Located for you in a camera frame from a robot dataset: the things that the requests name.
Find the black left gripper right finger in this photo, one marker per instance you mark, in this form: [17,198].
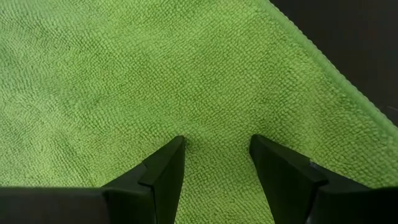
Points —
[286,183]

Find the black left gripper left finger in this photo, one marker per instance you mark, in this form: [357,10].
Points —
[155,189]

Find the green microfibre towel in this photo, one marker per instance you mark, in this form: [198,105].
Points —
[155,77]

